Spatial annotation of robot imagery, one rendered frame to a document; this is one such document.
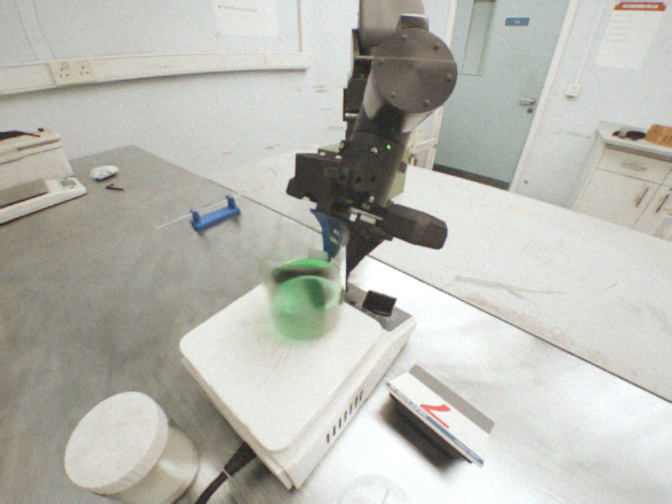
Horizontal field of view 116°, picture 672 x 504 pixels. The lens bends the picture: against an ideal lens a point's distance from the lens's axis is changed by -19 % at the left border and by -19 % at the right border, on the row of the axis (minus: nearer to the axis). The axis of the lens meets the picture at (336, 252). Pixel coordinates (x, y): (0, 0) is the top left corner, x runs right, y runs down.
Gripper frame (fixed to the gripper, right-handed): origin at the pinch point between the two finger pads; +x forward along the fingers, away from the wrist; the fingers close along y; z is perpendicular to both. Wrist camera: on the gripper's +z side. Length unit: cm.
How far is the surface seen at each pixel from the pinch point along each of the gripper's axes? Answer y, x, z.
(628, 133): 26, -112, -209
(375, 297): 5.3, 2.7, -1.2
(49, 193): -77, 16, 31
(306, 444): 11.3, 9.7, 10.2
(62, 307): -26.6, 20.8, 23.5
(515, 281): 13.7, -2.6, -25.0
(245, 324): 2.0, 6.3, 10.6
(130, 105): -143, -18, 12
